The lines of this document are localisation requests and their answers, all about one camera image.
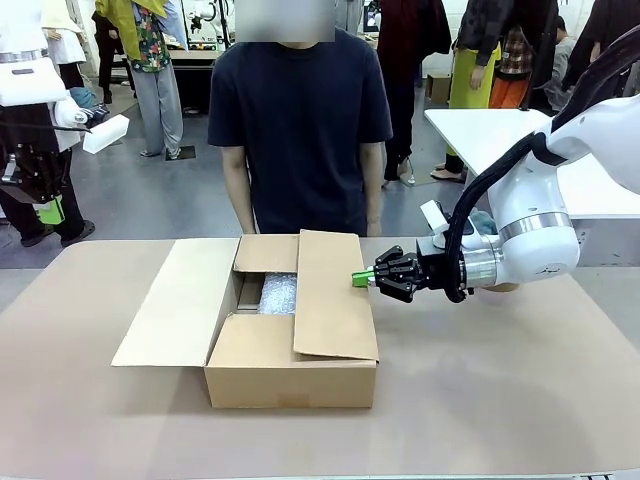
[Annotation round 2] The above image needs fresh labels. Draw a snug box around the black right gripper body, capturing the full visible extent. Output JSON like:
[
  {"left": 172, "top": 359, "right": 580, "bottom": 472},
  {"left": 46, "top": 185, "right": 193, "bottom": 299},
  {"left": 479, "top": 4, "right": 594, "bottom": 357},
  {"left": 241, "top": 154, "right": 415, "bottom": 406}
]
[{"left": 415, "top": 234, "right": 469, "bottom": 291}]

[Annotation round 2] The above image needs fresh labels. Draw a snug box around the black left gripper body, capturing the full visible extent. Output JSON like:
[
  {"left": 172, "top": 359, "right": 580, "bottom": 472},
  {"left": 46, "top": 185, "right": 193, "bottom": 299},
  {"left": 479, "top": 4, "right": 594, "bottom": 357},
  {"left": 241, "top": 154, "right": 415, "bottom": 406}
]
[{"left": 0, "top": 147, "right": 71, "bottom": 204}]

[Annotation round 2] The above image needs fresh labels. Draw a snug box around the brown cardboard box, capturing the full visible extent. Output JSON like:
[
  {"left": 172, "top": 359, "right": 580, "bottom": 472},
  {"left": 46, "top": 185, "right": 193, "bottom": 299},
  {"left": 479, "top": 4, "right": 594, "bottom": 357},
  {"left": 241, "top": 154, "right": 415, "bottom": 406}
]
[{"left": 110, "top": 229, "right": 380, "bottom": 410}]

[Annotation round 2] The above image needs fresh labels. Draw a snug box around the person's left forearm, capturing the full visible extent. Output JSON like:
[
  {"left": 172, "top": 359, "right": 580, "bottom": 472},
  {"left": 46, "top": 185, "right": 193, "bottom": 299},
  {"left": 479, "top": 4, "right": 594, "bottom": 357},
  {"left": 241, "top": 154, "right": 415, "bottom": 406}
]
[{"left": 359, "top": 141, "right": 386, "bottom": 217}]

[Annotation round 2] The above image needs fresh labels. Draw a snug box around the person's right forearm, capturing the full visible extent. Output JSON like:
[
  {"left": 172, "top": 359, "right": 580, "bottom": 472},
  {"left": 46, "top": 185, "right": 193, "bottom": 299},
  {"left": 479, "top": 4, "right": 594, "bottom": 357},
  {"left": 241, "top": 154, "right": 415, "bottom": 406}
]
[{"left": 222, "top": 146, "right": 256, "bottom": 214}]

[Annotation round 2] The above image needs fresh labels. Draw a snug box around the bubble wrap bundle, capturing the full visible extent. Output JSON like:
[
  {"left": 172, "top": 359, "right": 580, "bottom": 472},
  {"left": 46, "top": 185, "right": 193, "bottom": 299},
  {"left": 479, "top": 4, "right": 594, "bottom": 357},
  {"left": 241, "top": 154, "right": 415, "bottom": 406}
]
[{"left": 257, "top": 271, "right": 300, "bottom": 316}]

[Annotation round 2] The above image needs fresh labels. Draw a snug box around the person in black clothes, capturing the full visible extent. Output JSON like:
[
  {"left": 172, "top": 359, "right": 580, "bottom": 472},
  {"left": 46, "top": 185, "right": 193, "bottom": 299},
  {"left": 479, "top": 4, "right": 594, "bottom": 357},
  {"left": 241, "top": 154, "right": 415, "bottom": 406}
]
[{"left": 0, "top": 149, "right": 96, "bottom": 248}]

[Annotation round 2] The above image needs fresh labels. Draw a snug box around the teal cloth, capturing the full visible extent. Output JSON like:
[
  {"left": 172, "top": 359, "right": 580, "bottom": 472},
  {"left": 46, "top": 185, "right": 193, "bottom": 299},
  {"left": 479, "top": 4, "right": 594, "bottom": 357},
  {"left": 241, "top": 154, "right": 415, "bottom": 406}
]
[{"left": 469, "top": 209, "right": 499, "bottom": 236}]

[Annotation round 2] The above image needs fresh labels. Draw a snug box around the mannequin in white top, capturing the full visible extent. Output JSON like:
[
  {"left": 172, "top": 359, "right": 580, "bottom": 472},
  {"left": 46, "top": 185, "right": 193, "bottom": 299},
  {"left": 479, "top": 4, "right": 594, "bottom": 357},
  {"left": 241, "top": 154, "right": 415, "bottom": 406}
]
[{"left": 39, "top": 0, "right": 109, "bottom": 126}]

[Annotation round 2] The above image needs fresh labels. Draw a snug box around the white side table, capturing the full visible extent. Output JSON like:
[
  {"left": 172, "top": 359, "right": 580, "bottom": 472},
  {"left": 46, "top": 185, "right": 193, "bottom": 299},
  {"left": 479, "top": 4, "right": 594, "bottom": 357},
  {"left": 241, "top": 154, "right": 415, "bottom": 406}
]
[{"left": 423, "top": 108, "right": 640, "bottom": 221}]

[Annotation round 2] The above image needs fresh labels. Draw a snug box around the mannequin in yellow jacket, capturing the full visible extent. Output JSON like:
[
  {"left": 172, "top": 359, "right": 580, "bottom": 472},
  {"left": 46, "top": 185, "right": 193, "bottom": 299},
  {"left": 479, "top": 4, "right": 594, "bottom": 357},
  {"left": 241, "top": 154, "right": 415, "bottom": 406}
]
[{"left": 94, "top": 0, "right": 190, "bottom": 160}]

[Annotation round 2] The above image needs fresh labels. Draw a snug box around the person in navy t-shirt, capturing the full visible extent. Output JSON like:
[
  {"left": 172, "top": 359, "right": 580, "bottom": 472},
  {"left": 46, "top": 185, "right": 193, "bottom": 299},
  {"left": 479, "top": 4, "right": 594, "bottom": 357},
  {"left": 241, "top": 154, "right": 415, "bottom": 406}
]
[{"left": 207, "top": 0, "right": 395, "bottom": 239}]

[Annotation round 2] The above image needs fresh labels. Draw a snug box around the cardboard box on floor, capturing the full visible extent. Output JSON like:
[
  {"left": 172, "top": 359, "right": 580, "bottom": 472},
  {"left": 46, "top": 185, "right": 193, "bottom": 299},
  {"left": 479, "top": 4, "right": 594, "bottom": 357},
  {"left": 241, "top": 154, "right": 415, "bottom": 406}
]
[{"left": 425, "top": 73, "right": 452, "bottom": 104}]

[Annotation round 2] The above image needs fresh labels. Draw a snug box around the mannequin in orange trousers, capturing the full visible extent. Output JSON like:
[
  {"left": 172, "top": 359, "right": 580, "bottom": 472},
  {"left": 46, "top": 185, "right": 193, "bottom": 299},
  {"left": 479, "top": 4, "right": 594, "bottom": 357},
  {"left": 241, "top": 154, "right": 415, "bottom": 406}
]
[{"left": 492, "top": 27, "right": 532, "bottom": 110}]

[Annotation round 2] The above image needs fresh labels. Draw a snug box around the mannequin in yellow skirt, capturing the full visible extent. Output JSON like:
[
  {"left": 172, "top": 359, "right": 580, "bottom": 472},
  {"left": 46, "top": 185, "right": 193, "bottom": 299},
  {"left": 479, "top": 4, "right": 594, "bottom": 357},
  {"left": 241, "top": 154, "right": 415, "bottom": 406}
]
[{"left": 432, "top": 0, "right": 502, "bottom": 185}]

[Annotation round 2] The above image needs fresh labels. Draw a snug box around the figure in dark red garment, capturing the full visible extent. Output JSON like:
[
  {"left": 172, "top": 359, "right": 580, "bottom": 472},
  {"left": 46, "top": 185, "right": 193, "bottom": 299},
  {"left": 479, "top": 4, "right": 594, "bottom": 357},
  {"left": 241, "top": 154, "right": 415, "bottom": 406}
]
[{"left": 377, "top": 0, "right": 454, "bottom": 189}]

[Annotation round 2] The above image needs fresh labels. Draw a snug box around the person in grey sweater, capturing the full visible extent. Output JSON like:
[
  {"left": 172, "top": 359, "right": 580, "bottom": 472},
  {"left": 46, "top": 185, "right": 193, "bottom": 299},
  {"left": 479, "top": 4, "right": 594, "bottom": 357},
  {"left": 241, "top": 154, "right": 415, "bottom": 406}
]
[{"left": 542, "top": 15, "right": 577, "bottom": 112}]

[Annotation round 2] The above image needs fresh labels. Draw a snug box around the mannequin in black coat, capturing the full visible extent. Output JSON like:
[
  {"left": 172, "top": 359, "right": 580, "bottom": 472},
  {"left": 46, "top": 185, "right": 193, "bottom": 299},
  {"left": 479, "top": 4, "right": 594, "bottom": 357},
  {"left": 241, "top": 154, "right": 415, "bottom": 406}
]
[{"left": 569, "top": 0, "right": 640, "bottom": 96}]

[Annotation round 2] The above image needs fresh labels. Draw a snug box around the black left arm cable bundle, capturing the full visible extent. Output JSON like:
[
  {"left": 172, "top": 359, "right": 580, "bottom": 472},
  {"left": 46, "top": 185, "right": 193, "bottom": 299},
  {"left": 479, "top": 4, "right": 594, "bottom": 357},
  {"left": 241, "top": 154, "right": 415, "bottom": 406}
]
[{"left": 0, "top": 107, "right": 95, "bottom": 151}]

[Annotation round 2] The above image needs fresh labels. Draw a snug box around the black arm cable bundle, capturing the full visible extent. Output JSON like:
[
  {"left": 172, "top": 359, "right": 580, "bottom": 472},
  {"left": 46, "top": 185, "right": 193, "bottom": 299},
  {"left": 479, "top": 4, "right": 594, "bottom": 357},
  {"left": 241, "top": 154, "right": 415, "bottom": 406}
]
[
  {"left": 443, "top": 27, "right": 640, "bottom": 305},
  {"left": 0, "top": 107, "right": 95, "bottom": 151}
]

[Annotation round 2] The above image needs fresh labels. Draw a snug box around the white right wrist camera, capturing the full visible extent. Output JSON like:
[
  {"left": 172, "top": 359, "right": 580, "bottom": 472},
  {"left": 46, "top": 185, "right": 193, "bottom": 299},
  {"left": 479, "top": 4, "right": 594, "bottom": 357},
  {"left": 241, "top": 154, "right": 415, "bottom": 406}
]
[{"left": 419, "top": 199, "right": 451, "bottom": 237}]

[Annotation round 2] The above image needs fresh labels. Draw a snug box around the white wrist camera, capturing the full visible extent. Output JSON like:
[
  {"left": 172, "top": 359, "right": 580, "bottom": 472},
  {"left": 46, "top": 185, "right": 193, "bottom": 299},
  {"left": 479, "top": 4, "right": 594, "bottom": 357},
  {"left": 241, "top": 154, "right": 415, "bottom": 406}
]
[
  {"left": 82, "top": 113, "right": 131, "bottom": 154},
  {"left": 419, "top": 199, "right": 451, "bottom": 237}
]

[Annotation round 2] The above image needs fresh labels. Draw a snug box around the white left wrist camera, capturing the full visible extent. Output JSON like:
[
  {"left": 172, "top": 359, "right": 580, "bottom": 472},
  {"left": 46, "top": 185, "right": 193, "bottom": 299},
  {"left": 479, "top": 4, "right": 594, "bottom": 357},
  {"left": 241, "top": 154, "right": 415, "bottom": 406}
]
[{"left": 82, "top": 113, "right": 131, "bottom": 154}]

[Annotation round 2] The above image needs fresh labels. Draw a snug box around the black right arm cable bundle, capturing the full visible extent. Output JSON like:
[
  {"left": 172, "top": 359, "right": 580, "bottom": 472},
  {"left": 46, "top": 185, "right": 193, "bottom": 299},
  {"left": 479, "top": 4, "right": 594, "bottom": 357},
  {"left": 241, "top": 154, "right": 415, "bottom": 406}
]
[{"left": 443, "top": 27, "right": 640, "bottom": 305}]

